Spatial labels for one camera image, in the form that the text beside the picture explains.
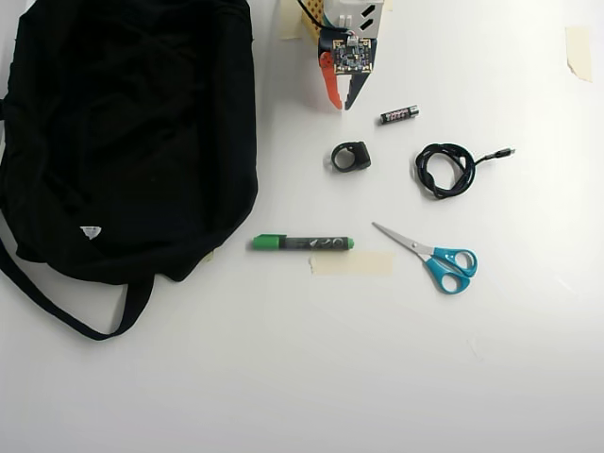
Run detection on long beige masking tape strip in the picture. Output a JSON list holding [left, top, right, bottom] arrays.
[[309, 250, 394, 277]]

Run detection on camera circuit board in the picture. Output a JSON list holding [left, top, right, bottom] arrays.
[[331, 36, 376, 76]]

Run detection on black aa battery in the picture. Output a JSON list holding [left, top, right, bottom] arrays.
[[378, 105, 420, 126]]

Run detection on torn beige masking tape strip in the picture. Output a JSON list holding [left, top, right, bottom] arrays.
[[564, 25, 594, 84]]

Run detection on yellow perforated robot base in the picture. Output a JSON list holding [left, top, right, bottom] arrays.
[[295, 0, 327, 44]]

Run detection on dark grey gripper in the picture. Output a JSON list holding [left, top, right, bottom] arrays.
[[316, 26, 380, 111]]

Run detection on coiled black usb cable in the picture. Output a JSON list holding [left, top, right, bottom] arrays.
[[413, 143, 517, 201]]

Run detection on scissors with blue handles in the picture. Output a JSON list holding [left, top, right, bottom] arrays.
[[371, 221, 479, 295]]

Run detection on black camera cable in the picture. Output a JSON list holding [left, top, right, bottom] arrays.
[[296, 0, 339, 31]]

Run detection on green marker with black barrel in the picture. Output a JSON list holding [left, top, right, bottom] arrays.
[[251, 233, 357, 253]]

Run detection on black plastic ring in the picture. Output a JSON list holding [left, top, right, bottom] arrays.
[[329, 141, 373, 173]]

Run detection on black fabric bag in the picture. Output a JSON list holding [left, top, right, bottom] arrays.
[[0, 0, 260, 342]]

